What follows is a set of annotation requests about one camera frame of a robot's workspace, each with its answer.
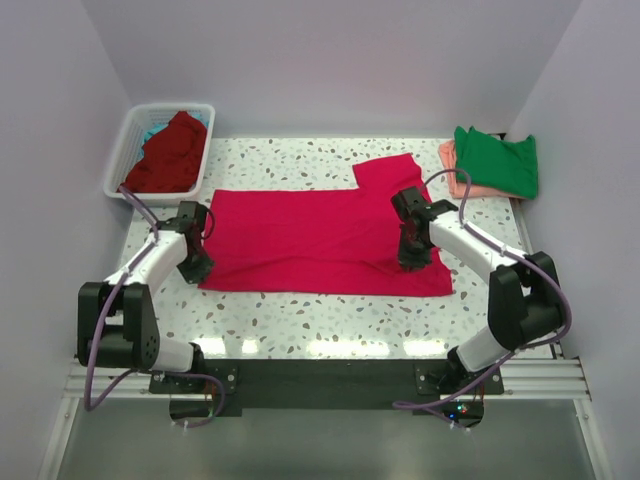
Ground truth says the white plastic laundry basket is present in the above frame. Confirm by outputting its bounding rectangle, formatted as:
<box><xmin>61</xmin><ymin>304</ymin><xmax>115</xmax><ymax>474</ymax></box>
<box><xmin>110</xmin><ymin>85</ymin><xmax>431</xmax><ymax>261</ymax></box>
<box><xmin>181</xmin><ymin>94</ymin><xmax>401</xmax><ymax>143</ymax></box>
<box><xmin>103</xmin><ymin>102</ymin><xmax>215</xmax><ymax>206</ymax></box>

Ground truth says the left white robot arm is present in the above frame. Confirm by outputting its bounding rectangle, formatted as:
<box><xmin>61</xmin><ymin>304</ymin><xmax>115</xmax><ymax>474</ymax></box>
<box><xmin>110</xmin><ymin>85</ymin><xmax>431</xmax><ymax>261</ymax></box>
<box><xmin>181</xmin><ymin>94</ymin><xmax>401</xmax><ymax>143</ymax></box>
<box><xmin>76</xmin><ymin>201</ymin><xmax>214</xmax><ymax>410</ymax></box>

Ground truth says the aluminium rail frame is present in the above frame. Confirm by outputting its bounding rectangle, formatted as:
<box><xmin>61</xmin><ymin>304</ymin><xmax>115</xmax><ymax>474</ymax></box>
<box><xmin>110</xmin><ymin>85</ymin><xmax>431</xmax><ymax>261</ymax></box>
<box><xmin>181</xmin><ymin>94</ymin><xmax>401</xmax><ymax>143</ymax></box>
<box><xmin>37</xmin><ymin>209</ymin><xmax>614</xmax><ymax>480</ymax></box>

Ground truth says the dark red t-shirt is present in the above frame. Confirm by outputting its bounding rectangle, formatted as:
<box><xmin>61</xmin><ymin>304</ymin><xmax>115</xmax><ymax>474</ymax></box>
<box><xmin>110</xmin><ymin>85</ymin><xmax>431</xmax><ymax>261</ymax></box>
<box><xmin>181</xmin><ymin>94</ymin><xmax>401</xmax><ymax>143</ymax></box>
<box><xmin>122</xmin><ymin>129</ymin><xmax>207</xmax><ymax>194</ymax></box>

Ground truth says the pink red t-shirt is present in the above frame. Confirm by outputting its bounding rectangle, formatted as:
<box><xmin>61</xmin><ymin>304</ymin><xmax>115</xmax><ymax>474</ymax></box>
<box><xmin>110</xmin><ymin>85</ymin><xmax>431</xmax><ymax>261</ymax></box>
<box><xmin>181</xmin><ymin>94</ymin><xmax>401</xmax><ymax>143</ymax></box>
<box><xmin>199</xmin><ymin>153</ymin><xmax>453</xmax><ymax>297</ymax></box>

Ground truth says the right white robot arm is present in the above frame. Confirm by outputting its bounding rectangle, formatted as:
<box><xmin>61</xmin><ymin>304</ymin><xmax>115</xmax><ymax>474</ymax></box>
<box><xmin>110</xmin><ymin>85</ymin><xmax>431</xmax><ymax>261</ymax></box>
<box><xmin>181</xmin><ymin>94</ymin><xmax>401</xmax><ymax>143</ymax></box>
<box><xmin>391</xmin><ymin>187</ymin><xmax>572</xmax><ymax>394</ymax></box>

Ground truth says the folded green t-shirt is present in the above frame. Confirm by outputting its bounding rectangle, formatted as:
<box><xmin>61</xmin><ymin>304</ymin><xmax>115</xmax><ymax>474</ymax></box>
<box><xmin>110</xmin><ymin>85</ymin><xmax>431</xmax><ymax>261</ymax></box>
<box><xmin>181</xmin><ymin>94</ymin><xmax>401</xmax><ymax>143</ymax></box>
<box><xmin>454</xmin><ymin>126</ymin><xmax>539</xmax><ymax>200</ymax></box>

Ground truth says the light blue t-shirt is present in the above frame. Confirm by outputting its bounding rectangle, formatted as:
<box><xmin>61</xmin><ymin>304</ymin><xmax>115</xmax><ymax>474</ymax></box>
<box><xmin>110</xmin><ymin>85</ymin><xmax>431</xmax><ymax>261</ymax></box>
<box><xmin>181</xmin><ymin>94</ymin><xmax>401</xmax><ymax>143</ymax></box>
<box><xmin>143</xmin><ymin>112</ymin><xmax>209</xmax><ymax>145</ymax></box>

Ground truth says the folded peach t-shirt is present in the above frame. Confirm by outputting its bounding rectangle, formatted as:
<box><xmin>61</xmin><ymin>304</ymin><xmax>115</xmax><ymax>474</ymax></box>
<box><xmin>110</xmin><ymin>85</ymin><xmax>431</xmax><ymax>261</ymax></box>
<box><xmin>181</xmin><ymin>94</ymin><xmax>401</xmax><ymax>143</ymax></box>
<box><xmin>438</xmin><ymin>140</ymin><xmax>520</xmax><ymax>199</ymax></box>

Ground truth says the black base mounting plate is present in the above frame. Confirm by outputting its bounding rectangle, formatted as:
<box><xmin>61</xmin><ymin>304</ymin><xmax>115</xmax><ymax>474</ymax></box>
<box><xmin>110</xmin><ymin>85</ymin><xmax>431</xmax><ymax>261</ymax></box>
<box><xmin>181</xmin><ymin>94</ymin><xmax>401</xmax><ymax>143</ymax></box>
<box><xmin>149</xmin><ymin>359</ymin><xmax>504</xmax><ymax>426</ymax></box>

